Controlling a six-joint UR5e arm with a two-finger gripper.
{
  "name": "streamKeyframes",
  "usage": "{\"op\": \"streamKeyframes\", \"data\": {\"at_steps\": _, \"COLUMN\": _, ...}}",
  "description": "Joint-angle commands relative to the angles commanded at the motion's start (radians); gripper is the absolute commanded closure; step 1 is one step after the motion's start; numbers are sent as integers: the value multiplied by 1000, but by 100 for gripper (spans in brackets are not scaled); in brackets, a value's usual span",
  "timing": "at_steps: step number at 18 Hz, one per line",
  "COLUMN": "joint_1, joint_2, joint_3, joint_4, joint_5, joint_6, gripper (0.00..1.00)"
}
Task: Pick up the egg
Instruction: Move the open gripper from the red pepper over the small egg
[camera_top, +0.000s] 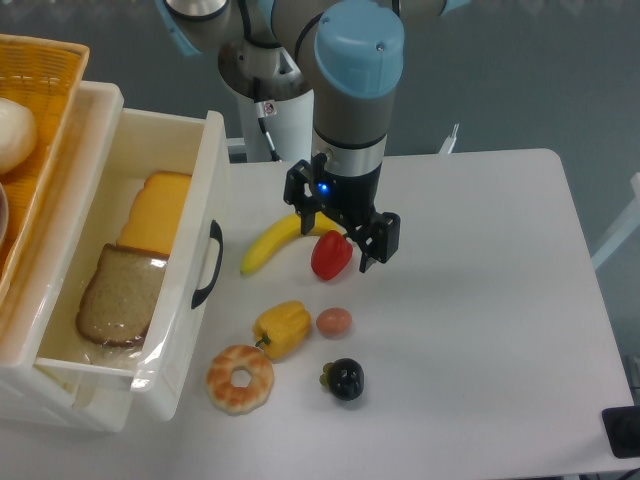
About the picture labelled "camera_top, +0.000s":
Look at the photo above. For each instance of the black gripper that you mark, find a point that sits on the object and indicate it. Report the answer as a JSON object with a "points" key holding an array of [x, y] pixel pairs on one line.
{"points": [[349, 201]]}

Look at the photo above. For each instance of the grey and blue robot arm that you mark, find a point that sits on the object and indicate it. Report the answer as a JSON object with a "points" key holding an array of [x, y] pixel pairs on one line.
{"points": [[351, 55]]}

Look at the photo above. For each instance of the brown egg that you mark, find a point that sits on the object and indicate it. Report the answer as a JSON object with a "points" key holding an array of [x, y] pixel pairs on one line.
{"points": [[334, 322]]}

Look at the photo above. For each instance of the red bell pepper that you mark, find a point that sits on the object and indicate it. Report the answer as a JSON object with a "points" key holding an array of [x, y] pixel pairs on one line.
{"points": [[330, 255]]}

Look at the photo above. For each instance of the yellow banana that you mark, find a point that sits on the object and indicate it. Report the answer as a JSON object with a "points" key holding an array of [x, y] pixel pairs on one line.
{"points": [[277, 236]]}

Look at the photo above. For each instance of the yellow bell pepper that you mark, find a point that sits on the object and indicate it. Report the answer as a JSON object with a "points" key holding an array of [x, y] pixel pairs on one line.
{"points": [[279, 330]]}

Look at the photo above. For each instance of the dark purple grape bunch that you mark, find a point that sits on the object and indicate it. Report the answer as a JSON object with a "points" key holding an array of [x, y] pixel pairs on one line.
{"points": [[344, 378]]}

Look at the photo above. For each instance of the glazed donut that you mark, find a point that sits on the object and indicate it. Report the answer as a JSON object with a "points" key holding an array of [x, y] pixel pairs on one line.
{"points": [[239, 379]]}

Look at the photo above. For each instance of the white plastic drawer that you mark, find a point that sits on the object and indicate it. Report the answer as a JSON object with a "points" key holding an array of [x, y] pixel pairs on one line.
{"points": [[152, 374]]}

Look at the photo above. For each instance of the brown bread slice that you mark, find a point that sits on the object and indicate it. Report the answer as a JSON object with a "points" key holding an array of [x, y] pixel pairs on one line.
{"points": [[118, 304]]}

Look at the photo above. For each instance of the orange woven basket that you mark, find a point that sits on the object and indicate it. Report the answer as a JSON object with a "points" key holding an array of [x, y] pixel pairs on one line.
{"points": [[43, 76]]}

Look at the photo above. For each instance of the white bun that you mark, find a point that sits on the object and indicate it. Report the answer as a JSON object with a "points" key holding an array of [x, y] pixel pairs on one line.
{"points": [[18, 134]]}

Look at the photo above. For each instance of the black device at table edge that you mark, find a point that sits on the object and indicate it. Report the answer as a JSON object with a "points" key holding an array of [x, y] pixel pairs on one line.
{"points": [[622, 430]]}

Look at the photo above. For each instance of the white drawer cabinet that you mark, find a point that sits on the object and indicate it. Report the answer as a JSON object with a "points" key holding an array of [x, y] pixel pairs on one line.
{"points": [[41, 378]]}

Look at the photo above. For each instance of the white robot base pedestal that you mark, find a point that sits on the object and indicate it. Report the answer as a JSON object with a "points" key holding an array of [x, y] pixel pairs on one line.
{"points": [[274, 101]]}

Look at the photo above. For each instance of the white frame at right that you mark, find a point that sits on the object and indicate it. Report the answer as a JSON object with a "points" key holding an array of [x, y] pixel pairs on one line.
{"points": [[624, 225]]}

